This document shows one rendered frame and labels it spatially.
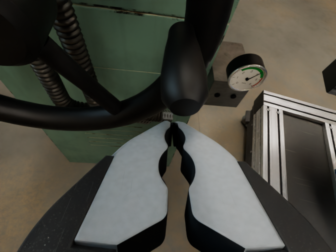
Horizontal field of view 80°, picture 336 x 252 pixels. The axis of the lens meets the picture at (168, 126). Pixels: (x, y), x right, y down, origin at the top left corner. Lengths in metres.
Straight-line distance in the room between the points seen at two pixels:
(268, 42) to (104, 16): 1.54
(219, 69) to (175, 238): 0.68
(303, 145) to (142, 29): 0.82
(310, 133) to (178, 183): 0.61
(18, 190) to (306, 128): 1.23
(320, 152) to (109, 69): 0.89
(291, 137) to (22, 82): 0.94
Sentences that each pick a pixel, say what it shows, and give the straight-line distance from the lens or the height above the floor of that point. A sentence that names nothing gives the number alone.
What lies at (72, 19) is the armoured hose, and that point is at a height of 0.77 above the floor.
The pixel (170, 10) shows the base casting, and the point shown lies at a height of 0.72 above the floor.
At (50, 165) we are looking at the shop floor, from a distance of 1.02.
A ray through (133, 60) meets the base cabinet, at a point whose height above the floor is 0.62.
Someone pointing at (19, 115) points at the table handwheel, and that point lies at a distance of 0.27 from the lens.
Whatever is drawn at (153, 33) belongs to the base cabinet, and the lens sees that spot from 0.37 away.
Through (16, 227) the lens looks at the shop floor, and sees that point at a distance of 1.00.
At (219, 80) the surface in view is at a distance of 0.41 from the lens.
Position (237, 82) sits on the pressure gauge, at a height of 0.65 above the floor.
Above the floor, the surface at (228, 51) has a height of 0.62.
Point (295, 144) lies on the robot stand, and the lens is 0.99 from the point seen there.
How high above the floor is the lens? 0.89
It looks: 59 degrees down
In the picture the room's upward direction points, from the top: 15 degrees clockwise
